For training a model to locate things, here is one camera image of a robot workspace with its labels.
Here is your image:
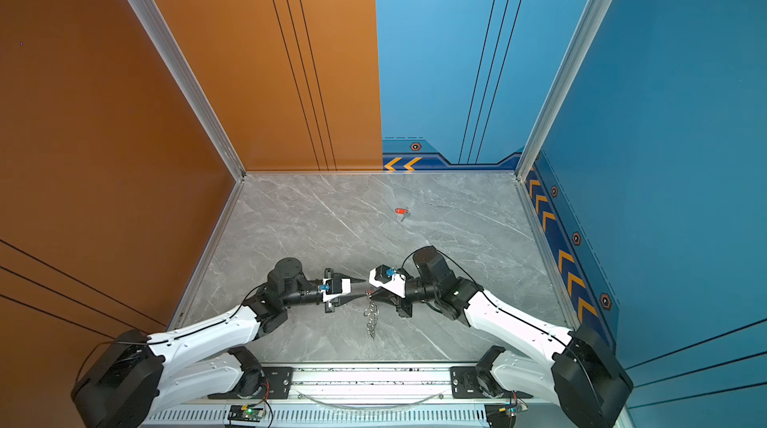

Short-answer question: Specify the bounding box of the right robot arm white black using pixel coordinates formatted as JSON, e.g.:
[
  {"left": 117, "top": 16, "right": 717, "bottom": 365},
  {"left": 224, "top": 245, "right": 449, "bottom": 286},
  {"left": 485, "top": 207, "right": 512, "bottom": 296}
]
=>
[{"left": 369, "top": 246, "right": 633, "bottom": 427}]

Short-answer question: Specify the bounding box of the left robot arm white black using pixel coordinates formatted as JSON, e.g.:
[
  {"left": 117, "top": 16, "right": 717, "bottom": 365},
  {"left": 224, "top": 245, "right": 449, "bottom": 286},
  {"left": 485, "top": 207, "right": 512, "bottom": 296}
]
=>
[{"left": 71, "top": 258, "right": 366, "bottom": 427}]

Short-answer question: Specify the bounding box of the red tag with grey key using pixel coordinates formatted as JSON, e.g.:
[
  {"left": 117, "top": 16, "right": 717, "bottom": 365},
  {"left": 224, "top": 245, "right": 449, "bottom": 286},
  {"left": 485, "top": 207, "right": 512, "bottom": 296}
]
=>
[{"left": 395, "top": 208, "right": 411, "bottom": 222}]

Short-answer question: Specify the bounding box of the left green circuit board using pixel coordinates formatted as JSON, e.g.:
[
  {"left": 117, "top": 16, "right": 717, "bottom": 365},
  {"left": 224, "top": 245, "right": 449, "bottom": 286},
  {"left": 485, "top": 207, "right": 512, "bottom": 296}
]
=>
[{"left": 227, "top": 404, "right": 268, "bottom": 426}]

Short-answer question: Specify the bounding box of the green circuit board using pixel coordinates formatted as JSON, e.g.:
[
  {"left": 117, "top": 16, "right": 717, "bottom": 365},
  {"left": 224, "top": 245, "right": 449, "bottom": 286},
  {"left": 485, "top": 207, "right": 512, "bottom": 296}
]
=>
[
  {"left": 227, "top": 404, "right": 268, "bottom": 426},
  {"left": 485, "top": 400, "right": 529, "bottom": 428}
]

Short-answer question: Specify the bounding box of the right green circuit board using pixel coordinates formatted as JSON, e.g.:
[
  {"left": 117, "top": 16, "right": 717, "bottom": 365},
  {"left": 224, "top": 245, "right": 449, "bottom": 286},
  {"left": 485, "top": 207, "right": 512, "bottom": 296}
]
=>
[{"left": 485, "top": 400, "right": 529, "bottom": 428}]

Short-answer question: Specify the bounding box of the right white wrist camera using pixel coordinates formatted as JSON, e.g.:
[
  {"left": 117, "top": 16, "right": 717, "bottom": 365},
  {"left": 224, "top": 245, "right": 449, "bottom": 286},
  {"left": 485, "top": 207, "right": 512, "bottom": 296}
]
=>
[{"left": 368, "top": 264, "right": 413, "bottom": 299}]

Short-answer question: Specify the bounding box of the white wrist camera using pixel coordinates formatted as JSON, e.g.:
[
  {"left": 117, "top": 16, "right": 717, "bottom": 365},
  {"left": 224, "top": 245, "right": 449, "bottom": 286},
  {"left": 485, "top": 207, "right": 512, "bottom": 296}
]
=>
[
  {"left": 368, "top": 264, "right": 413, "bottom": 299},
  {"left": 319, "top": 276, "right": 352, "bottom": 306}
]

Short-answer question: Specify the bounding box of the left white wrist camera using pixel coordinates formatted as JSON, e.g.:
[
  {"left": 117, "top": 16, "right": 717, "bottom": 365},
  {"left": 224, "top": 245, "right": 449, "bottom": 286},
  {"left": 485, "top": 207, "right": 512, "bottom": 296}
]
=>
[{"left": 319, "top": 276, "right": 352, "bottom": 306}]

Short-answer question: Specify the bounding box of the aluminium front rail frame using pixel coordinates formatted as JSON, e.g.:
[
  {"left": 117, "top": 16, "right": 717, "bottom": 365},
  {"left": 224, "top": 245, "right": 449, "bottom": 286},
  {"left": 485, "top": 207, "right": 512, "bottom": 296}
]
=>
[{"left": 119, "top": 360, "right": 636, "bottom": 428}]

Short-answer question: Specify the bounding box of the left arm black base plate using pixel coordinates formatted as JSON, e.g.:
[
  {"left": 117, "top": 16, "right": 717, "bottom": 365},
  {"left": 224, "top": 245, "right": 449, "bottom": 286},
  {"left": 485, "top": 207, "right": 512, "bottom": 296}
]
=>
[{"left": 208, "top": 366, "right": 294, "bottom": 401}]

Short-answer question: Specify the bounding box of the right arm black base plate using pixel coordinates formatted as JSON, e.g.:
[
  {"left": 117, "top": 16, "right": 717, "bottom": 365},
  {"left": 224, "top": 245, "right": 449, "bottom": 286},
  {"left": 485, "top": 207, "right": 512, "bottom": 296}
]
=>
[{"left": 449, "top": 366, "right": 533, "bottom": 400}]

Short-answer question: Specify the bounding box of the clear cable on rail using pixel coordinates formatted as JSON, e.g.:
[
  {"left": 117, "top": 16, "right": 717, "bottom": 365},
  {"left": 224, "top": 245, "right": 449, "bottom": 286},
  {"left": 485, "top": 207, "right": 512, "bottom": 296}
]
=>
[{"left": 296, "top": 390, "right": 447, "bottom": 411}]

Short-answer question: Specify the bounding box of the right corner aluminium post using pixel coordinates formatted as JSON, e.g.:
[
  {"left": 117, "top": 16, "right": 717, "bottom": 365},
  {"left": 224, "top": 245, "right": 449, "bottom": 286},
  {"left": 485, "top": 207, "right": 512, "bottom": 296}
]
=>
[{"left": 515, "top": 0, "right": 613, "bottom": 182}]

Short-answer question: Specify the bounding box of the corner aluminium post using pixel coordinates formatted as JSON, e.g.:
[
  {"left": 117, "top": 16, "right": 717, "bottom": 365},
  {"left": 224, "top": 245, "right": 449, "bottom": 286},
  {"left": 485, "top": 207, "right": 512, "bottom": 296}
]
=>
[
  {"left": 127, "top": 0, "right": 247, "bottom": 182},
  {"left": 515, "top": 0, "right": 613, "bottom": 182}
]

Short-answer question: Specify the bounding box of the left corner aluminium post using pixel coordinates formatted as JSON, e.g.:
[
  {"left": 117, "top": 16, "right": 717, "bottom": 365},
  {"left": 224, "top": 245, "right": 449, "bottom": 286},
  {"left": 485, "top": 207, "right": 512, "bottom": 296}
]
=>
[{"left": 127, "top": 0, "right": 247, "bottom": 182}]

